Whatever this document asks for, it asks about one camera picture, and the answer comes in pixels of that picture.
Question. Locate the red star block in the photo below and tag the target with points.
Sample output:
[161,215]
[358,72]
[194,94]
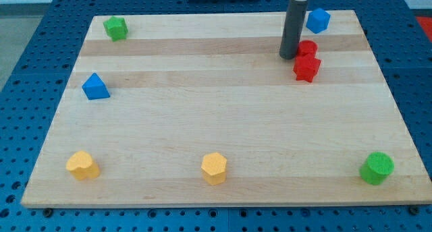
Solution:
[306,67]

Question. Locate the red circle block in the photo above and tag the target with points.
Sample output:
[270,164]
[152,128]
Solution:
[307,47]

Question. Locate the green circle block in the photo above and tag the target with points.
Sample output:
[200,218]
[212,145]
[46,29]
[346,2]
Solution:
[377,167]

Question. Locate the wooden board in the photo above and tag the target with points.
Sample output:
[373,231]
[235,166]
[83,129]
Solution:
[186,85]

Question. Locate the yellow hexagon block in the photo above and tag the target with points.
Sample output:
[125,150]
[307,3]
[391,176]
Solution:
[213,168]

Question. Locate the blue triangle block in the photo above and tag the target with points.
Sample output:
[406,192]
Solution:
[94,88]

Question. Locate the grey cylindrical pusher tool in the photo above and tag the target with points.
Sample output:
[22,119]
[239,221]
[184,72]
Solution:
[292,28]

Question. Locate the blue hexagon block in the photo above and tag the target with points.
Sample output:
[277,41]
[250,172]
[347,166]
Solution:
[318,20]

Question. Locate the yellow heart block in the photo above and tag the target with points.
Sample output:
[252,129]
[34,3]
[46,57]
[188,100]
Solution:
[81,165]

